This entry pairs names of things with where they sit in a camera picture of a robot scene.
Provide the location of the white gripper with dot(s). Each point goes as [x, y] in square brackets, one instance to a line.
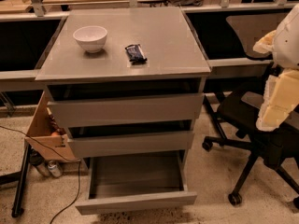
[288, 44]

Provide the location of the grey drawer cabinet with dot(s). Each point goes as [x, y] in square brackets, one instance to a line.
[175, 64]

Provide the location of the grey bottom drawer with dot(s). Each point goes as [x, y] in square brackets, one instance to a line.
[134, 182]

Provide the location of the dark blue snack wrapper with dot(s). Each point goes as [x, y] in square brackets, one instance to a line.
[135, 53]

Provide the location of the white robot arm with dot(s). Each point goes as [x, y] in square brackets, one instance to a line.
[286, 42]

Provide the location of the dark bottle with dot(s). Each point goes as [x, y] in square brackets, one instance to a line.
[38, 162]

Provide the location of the grey drawer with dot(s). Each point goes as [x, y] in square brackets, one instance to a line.
[126, 111]
[134, 182]
[130, 144]

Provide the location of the black desk leg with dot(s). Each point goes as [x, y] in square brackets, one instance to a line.
[20, 178]

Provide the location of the white ceramic bowl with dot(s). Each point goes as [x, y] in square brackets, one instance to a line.
[91, 38]

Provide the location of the silver can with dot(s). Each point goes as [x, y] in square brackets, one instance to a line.
[55, 168]

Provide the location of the grey middle drawer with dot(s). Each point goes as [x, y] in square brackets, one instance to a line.
[130, 144]

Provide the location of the cardboard box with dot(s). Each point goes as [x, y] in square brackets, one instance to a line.
[46, 138]

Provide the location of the grey top drawer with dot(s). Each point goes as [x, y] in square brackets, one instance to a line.
[126, 111]

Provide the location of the black office chair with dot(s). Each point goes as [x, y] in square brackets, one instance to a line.
[234, 120]

